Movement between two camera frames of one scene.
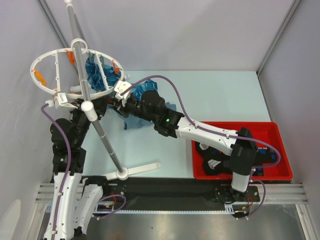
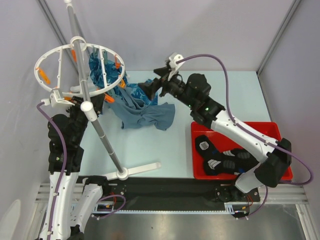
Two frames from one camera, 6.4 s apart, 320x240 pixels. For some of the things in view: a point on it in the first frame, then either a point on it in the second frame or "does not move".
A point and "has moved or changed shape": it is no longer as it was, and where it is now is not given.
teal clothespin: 102,60 -> 105,56
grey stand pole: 89,107 does not move
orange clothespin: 116,69 -> 117,64
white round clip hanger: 79,45 has moved or changed shape
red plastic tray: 267,134 does not move
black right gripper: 117,104 -> 163,81
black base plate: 173,195 does not move
